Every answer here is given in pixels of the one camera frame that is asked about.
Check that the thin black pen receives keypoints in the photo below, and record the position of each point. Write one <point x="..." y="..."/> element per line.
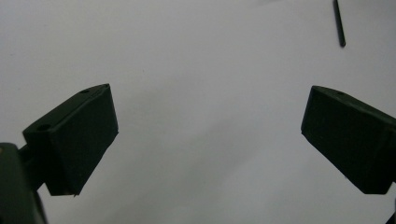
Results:
<point x="339" y="25"/>

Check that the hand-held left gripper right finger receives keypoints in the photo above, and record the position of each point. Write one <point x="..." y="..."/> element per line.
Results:
<point x="351" y="140"/>

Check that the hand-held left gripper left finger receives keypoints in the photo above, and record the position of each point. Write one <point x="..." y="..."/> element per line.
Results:
<point x="77" y="140"/>

